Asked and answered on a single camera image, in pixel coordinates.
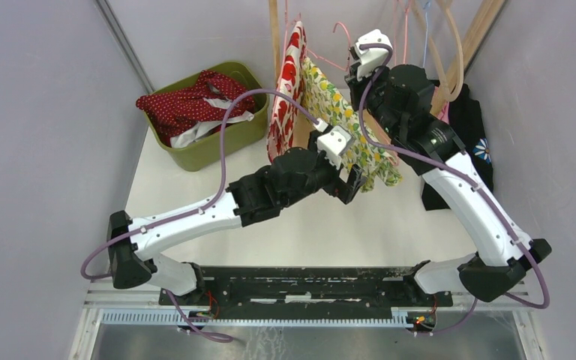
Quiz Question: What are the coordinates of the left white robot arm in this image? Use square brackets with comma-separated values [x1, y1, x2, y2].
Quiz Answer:
[108, 148, 367, 305]

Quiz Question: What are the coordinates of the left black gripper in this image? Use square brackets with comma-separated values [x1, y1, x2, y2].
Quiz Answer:
[281, 131, 368, 209]

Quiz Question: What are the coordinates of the dark red polka-dot garment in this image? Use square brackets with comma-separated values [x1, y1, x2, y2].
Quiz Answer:
[136, 70, 247, 146]

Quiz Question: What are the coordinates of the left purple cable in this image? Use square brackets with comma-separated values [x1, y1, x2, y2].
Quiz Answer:
[79, 88, 328, 344]

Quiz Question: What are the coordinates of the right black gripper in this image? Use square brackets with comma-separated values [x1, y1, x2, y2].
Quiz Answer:
[347, 56, 404, 140]

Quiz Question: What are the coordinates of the black garment with flower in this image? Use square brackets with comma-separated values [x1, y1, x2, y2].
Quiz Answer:
[437, 84, 494, 192]

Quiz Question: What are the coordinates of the red poppy print garment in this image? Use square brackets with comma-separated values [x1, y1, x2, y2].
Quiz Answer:
[266, 21, 307, 162]

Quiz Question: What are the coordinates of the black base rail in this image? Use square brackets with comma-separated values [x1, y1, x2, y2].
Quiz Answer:
[177, 266, 453, 320]

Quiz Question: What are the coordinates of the yellow floral print garment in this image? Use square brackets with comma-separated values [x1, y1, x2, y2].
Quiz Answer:
[301, 57, 403, 192]

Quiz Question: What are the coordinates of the purple cable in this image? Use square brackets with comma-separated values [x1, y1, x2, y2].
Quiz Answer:
[357, 43, 551, 335]
[79, 88, 328, 344]

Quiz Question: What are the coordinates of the white slotted cable duct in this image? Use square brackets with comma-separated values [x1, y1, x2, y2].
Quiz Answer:
[100, 308, 419, 329]

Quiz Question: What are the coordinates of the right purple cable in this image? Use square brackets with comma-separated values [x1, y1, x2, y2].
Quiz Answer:
[357, 43, 551, 335]

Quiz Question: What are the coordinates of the cream plastic hanger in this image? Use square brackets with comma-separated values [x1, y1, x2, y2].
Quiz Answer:
[409, 0, 466, 104]

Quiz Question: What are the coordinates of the blue wire hanger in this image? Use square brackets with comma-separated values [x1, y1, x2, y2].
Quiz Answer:
[421, 0, 432, 68]

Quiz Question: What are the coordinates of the white garment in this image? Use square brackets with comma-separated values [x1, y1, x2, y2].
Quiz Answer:
[169, 98, 254, 149]

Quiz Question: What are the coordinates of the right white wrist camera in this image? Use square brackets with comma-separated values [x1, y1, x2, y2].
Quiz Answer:
[348, 29, 394, 80]

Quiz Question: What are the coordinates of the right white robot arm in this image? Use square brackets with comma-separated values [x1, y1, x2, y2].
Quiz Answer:
[345, 64, 552, 306]

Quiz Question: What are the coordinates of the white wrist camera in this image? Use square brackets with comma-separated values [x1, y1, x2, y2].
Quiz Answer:
[348, 29, 394, 80]
[315, 125, 355, 170]

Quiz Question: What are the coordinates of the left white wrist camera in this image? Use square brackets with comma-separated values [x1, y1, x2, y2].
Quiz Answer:
[315, 125, 355, 170]

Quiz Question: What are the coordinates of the wooden clothes rack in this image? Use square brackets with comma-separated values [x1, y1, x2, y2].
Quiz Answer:
[268, 1, 508, 114]

